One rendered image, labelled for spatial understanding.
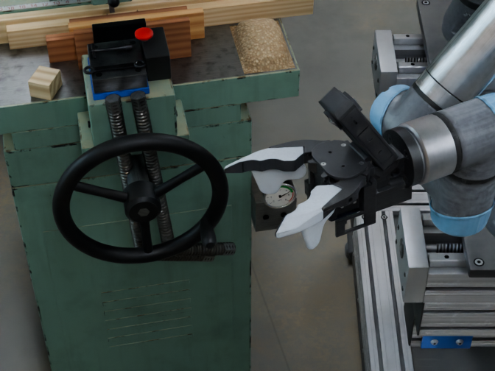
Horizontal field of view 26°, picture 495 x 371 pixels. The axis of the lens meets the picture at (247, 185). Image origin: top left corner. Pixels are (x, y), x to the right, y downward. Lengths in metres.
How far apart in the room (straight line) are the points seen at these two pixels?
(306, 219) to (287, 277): 1.58
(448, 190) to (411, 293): 0.47
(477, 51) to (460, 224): 0.22
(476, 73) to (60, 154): 0.82
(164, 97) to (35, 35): 0.32
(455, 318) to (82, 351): 0.86
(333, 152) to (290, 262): 1.55
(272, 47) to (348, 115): 0.74
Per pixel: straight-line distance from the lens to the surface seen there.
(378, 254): 2.47
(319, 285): 2.70
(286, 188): 1.97
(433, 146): 1.23
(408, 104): 1.41
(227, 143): 1.95
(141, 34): 1.75
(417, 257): 1.75
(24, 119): 1.86
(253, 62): 1.86
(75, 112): 1.85
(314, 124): 3.12
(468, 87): 1.40
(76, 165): 1.69
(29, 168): 1.93
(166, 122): 1.76
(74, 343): 2.31
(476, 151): 1.26
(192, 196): 2.03
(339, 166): 1.19
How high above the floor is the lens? 2.07
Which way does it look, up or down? 45 degrees down
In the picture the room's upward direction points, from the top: straight up
